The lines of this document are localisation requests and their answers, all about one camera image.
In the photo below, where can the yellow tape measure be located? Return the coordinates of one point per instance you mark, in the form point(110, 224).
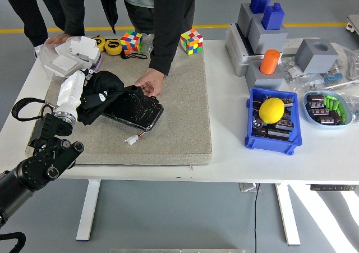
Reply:
point(113, 46)
point(101, 42)

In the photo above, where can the large clear plastic bag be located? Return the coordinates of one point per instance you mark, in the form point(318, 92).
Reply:
point(45, 59)

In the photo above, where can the grey box under table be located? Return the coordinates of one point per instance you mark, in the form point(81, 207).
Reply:
point(248, 187)

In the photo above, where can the grey-brown mat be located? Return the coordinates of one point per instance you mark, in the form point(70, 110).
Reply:
point(179, 118)

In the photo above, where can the green battery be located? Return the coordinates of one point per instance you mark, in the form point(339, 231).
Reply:
point(336, 105)
point(327, 101)
point(344, 118)
point(342, 109)

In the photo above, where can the black table control panel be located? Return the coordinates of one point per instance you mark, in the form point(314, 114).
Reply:
point(331, 187)

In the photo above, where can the person's right forearm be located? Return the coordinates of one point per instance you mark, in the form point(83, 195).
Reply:
point(74, 23)

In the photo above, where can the large light grey case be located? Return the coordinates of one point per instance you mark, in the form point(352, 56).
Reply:
point(236, 59)

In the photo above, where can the grey block with round hole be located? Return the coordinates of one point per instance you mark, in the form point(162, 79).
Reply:
point(315, 59)

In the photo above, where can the light blue dish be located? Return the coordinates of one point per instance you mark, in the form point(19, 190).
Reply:
point(312, 122)

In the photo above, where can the white folded carton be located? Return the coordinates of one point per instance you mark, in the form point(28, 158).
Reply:
point(85, 48)

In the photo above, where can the black cloth rag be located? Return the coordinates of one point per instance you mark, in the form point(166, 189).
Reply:
point(109, 82)

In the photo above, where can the person's left hand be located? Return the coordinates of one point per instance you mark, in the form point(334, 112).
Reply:
point(151, 80)

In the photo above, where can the blue plastic bin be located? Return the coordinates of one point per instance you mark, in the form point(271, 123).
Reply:
point(273, 146)

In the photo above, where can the person's left forearm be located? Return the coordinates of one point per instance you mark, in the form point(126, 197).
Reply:
point(166, 51)

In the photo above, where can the white device with red mark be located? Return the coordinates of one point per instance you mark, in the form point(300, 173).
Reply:
point(353, 23)

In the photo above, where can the crumpled clear plastic bag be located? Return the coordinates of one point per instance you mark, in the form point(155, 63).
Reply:
point(354, 107)

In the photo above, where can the person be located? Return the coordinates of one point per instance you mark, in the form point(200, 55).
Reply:
point(28, 11)
point(169, 6)

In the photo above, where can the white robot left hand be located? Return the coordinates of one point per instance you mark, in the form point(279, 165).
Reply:
point(70, 93)

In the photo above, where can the purple bowl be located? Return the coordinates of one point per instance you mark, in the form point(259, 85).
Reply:
point(96, 63)

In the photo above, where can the thin white rod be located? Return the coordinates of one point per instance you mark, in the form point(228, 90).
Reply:
point(343, 83)

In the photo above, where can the yellow lemon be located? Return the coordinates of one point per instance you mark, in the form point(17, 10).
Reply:
point(271, 110)

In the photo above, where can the white table leg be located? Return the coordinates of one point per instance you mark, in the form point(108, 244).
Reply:
point(287, 213)
point(88, 208)

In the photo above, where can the small clear plastic bag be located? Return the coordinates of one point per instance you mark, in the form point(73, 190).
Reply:
point(148, 44)

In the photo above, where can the grey square holder block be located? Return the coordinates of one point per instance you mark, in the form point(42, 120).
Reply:
point(267, 41)
point(264, 80)
point(244, 17)

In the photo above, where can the bag of blue resistors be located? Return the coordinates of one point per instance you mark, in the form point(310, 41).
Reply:
point(333, 77)

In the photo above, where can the orange cylinder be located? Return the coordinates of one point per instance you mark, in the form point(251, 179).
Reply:
point(270, 62)

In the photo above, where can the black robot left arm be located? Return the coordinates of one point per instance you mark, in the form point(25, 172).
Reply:
point(28, 171)

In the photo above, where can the clear bag of small parts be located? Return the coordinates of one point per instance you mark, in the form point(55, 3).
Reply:
point(292, 70)

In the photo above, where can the blue plastic bottle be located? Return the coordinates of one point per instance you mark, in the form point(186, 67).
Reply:
point(273, 17)
point(260, 0)

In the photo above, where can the person's right hand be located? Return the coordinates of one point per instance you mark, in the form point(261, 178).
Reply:
point(57, 38)

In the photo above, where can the colourful puzzle cube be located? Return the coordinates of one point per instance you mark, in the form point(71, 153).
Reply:
point(131, 41)
point(192, 41)

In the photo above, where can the white wall switch plate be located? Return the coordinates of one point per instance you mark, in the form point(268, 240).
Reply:
point(64, 63)

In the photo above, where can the glossy black panel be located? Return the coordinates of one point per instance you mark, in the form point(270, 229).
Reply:
point(134, 110)

